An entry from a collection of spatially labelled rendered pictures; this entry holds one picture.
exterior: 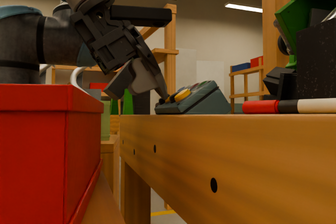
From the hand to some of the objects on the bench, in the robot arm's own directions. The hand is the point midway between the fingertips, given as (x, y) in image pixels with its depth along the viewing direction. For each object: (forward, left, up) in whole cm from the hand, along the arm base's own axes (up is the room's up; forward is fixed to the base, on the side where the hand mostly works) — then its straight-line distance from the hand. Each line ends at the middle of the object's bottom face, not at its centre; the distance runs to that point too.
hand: (165, 91), depth 54 cm
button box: (+4, -2, -8) cm, 9 cm away
